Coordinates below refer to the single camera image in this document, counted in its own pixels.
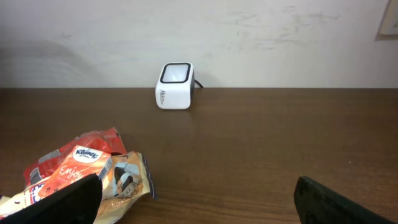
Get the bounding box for beige wall plate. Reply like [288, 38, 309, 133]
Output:
[378, 0, 397, 35]

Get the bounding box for white barcode scanner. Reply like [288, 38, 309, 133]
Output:
[155, 62, 195, 110]

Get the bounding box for red snack bag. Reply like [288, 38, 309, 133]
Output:
[23, 127, 127, 186]

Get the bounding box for yellow snack bag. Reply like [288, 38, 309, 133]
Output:
[1, 152, 155, 224]

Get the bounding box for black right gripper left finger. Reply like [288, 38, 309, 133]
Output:
[1, 174, 102, 224]

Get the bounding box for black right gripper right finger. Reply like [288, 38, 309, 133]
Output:
[294, 176, 394, 224]

